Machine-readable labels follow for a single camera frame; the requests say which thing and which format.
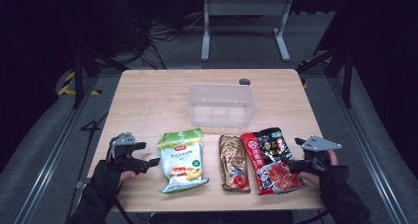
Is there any black tripod stand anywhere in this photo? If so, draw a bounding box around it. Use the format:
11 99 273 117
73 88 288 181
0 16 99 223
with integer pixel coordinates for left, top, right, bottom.
67 0 130 110
295 36 357 109

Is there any red and black food packet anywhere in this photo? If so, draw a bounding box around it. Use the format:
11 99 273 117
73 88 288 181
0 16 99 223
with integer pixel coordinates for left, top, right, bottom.
240 127 309 196

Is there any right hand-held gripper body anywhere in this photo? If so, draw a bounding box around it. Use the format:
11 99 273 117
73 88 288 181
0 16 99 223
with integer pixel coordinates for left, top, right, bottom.
301 134 343 177

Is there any person's left hand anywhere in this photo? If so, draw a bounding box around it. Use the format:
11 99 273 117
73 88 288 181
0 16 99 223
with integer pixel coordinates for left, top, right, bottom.
93 159 139 193

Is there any left hand-held gripper cable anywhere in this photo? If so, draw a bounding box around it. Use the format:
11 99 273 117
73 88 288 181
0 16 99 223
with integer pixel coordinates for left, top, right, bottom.
105 144 135 224

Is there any green and white food packet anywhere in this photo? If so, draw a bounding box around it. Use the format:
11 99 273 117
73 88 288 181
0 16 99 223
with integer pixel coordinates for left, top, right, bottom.
157 128 210 194

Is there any hand-held gripper cable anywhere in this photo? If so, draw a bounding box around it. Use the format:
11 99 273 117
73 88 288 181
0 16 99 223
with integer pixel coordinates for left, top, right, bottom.
105 144 135 224
295 158 334 224

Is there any aluminium floor rail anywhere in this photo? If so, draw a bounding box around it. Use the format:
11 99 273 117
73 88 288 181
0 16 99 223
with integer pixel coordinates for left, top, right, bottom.
13 76 100 224
327 76 411 224

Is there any grey metal stand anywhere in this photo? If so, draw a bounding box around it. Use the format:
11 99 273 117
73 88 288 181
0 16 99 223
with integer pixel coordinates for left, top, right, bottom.
200 0 295 62

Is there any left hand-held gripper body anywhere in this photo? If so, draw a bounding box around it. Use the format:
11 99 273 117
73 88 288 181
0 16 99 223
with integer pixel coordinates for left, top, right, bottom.
109 131 143 173

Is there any right hand-held gripper cable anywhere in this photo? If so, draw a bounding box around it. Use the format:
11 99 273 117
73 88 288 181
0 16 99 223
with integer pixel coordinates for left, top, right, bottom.
295 158 334 224

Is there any bundle of black floor cables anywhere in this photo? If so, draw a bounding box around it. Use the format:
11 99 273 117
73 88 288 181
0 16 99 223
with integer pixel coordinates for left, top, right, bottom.
129 6 206 70

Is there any clear plastic container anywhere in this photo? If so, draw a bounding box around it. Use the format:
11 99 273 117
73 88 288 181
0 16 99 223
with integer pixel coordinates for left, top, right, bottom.
186 82 255 129

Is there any gold food packet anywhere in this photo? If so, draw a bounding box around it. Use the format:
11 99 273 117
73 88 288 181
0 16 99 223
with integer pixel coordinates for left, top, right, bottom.
218 134 251 193

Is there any person's right hand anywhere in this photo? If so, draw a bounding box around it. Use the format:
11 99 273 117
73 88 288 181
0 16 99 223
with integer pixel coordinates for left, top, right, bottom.
299 149 350 198

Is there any yellow and black hazard tape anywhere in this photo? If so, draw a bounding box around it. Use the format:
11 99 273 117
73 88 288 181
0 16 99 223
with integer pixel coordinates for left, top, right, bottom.
57 70 103 97

